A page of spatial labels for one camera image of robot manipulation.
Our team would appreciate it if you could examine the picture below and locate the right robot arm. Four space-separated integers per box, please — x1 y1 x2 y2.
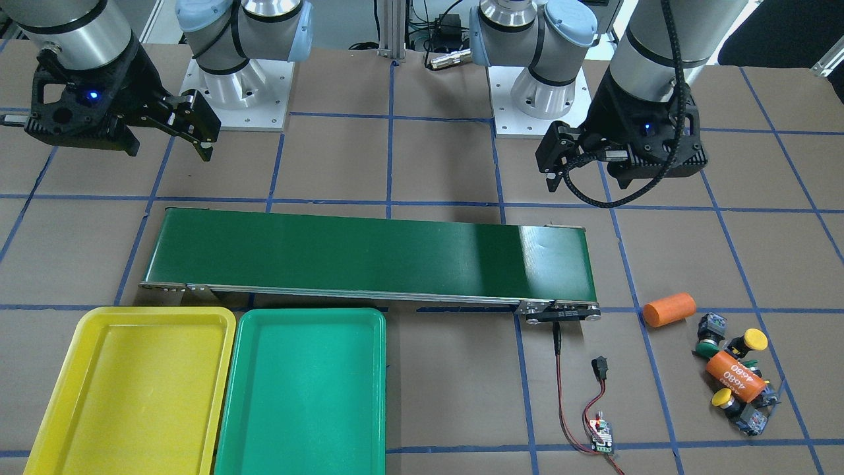
2 1 313 162

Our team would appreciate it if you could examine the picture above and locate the red black power cable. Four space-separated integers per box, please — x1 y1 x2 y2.
551 321 624 475

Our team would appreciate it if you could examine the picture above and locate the orange cylinder marked 4680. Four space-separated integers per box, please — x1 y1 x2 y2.
705 350 768 402

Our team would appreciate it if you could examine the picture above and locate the silver metal connector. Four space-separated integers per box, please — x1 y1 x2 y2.
425 48 472 71

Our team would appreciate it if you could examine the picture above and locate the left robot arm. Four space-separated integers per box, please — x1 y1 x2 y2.
468 1 742 208

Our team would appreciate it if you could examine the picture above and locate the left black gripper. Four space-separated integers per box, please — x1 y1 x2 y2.
535 78 709 193

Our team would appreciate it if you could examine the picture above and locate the green conveyor belt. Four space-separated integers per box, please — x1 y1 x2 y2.
140 207 602 323

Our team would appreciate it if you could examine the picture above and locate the small motor controller board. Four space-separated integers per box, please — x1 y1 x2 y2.
588 411 616 456

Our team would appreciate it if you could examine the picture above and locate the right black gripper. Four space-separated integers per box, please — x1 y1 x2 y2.
24 34 222 162

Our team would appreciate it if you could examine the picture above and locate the aluminium frame post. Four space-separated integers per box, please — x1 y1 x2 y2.
375 0 409 63

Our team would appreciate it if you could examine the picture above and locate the green push button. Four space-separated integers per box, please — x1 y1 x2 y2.
694 312 727 359
741 359 762 377

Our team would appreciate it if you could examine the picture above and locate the plain orange cylinder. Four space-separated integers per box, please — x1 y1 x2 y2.
642 292 698 328

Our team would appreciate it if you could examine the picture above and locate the green plastic tray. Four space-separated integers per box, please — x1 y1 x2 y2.
214 309 388 474

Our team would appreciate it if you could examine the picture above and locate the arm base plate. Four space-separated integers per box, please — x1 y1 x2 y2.
487 66 591 139
181 59 297 132

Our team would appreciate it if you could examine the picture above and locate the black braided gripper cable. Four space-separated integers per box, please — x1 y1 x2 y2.
562 0 690 209

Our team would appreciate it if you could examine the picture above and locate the black inline switch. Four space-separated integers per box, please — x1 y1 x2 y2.
591 356 609 384

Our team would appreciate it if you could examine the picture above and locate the yellow plastic tray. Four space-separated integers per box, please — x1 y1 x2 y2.
24 307 236 474

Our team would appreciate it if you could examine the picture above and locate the yellow push button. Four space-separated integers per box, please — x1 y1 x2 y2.
723 328 769 360
709 387 745 419

